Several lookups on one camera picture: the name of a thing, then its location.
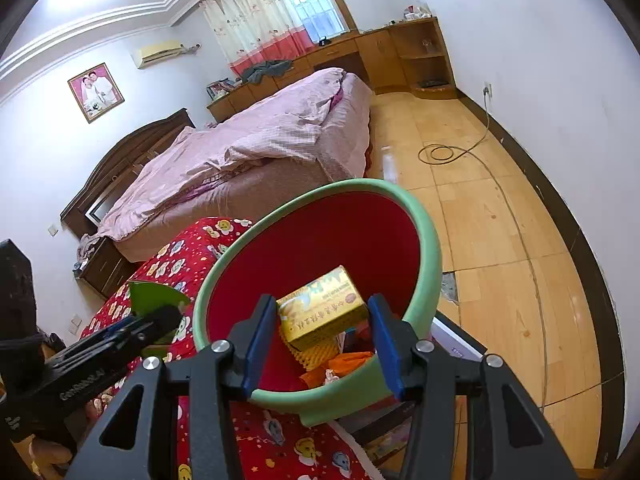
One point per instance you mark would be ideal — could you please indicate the dark wooden nightstand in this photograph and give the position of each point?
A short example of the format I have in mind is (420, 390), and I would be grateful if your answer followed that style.
(105, 270)

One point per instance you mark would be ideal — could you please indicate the framed wedding photo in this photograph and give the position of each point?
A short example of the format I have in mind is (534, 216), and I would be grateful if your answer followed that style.
(95, 92)

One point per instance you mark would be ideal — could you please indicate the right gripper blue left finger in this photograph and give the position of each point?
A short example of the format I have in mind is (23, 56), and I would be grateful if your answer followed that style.
(251, 341)

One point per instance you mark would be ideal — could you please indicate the floral curtain with red hem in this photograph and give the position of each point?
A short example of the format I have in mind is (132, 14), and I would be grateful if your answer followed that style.
(250, 32)

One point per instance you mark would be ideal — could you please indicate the yellow gold carton box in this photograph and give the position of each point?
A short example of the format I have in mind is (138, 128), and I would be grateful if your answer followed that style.
(321, 309)

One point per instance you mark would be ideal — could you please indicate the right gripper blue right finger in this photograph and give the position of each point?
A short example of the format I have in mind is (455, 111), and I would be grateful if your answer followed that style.
(394, 341)

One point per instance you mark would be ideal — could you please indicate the bed with pink duvet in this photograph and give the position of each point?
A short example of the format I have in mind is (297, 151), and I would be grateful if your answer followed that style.
(309, 134)

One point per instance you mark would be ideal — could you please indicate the window with bars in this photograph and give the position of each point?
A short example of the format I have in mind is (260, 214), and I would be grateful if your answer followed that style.
(312, 2)

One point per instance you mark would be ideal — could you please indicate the green wrapper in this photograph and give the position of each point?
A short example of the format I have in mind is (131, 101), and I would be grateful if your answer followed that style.
(160, 304)

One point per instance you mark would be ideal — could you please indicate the yellow foam net piece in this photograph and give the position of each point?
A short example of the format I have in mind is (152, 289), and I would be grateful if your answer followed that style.
(313, 357)

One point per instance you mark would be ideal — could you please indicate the clothes on nightstand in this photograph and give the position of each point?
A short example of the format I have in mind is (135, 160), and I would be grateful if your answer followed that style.
(88, 245)

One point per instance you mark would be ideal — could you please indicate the white box under table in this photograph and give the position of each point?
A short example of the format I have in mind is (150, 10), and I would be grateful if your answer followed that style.
(454, 340)

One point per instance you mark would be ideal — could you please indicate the dark clothes on desk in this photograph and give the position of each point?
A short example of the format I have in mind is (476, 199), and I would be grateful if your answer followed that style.
(270, 68)

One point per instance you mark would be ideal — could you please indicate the dark wooden headboard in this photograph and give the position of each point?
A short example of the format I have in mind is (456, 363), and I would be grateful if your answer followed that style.
(117, 169)

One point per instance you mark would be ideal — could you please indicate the items on corner shelf top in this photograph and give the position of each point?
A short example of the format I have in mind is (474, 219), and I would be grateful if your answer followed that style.
(417, 11)

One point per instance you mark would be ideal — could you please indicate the long wooden desk cabinet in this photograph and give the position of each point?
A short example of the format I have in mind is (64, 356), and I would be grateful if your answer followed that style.
(409, 56)

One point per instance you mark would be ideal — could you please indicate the red bin with green rim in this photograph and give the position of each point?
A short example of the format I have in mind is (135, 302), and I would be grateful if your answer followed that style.
(317, 255)

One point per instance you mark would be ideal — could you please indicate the wall air conditioner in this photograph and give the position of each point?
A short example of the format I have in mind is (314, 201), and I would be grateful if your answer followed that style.
(155, 53)

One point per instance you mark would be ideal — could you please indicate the books on desk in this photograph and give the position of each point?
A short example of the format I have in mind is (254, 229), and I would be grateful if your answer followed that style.
(221, 87)

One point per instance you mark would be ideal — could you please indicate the left hand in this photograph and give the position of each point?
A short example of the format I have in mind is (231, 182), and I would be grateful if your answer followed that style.
(51, 458)

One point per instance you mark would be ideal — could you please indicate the orange plastic bag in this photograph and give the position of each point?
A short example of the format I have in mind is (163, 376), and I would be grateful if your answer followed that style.
(336, 368)

